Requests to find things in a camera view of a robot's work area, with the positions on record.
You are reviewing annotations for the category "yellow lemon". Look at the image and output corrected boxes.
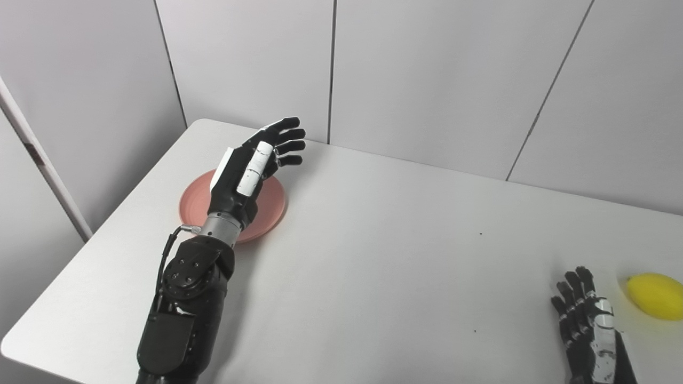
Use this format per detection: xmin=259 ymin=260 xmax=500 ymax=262
xmin=625 ymin=273 xmax=683 ymax=321

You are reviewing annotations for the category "white partition post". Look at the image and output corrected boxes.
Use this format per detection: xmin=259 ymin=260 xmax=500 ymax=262
xmin=0 ymin=77 xmax=94 ymax=243

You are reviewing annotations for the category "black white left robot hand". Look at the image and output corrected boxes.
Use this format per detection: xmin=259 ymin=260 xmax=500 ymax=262
xmin=207 ymin=117 xmax=307 ymax=231

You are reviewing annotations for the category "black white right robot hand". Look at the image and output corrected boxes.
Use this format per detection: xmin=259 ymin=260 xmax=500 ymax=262
xmin=551 ymin=266 xmax=638 ymax=384

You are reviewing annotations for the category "pink round plate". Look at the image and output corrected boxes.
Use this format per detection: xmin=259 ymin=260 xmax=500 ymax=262
xmin=179 ymin=170 xmax=288 ymax=245

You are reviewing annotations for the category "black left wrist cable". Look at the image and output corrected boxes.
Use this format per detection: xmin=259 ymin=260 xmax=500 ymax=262
xmin=154 ymin=225 xmax=202 ymax=310

